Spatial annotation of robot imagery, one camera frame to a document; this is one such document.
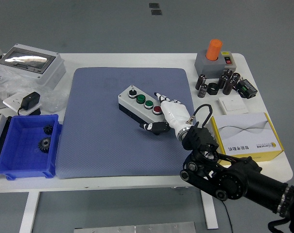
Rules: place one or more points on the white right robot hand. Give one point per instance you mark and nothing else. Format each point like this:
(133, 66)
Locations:
(173, 114)

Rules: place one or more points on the grey four-button control box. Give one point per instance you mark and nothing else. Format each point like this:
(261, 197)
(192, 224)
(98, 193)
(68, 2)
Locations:
(137, 108)

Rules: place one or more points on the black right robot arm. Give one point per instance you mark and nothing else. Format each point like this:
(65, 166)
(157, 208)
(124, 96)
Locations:
(246, 182)

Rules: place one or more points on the black cylindrical capacitor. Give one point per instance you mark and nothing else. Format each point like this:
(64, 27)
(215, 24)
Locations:
(235, 78)
(202, 91)
(200, 82)
(229, 87)
(228, 72)
(222, 81)

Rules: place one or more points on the grey block holder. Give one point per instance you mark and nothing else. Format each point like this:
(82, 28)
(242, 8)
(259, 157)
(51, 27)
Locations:
(207, 68)

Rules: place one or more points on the white and yellow cardboard box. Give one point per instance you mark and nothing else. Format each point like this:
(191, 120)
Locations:
(246, 131)

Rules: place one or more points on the orange cylinder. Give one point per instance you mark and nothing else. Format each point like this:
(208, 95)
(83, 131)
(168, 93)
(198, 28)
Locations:
(214, 49)

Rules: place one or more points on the black module with green terminal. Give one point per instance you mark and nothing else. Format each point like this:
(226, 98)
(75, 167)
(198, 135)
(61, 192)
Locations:
(246, 88)

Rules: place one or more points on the blue-grey table mat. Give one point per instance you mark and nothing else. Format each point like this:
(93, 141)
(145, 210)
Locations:
(100, 145)

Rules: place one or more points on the white table leg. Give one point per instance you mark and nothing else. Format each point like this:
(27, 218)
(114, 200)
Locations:
(211, 213)
(29, 211)

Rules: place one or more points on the grey metal plate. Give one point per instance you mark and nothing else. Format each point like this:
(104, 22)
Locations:
(137, 228)

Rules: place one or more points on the clear plastic bag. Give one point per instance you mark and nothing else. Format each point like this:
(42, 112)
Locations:
(52, 99)

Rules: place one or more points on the small black bevel gear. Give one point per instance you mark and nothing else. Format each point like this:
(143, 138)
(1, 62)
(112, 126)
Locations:
(47, 129)

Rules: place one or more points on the large black bevel gear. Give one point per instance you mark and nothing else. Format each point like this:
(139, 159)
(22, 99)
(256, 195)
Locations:
(44, 144)

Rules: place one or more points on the black power adapter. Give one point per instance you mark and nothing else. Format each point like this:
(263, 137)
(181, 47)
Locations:
(31, 99)

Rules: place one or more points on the blue plastic bin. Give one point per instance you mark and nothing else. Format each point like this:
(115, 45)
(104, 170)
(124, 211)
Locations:
(20, 157)

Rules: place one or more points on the white wall switch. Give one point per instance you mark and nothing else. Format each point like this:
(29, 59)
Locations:
(233, 104)

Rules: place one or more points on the grey red-black switch box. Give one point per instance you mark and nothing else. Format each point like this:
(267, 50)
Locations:
(229, 60)

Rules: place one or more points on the grey enclosure with clear window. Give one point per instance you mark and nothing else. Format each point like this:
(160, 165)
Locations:
(47, 72)

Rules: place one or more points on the white wall socket plate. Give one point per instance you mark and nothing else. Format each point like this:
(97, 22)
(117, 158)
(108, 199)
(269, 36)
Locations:
(12, 100)

